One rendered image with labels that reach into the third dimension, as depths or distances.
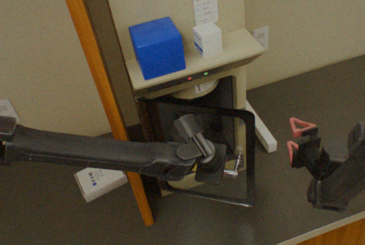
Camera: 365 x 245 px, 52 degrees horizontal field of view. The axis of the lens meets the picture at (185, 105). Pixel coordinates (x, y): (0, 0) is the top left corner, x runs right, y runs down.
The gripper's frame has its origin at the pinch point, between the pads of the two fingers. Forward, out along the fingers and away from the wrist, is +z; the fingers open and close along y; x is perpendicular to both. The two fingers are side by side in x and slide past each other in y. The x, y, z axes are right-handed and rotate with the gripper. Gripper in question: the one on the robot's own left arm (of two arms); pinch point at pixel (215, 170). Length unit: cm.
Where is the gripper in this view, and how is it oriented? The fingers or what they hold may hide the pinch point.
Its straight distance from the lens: 103.0
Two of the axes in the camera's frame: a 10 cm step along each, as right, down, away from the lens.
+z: 2.3, 3.8, 8.9
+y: -2.0, 9.2, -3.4
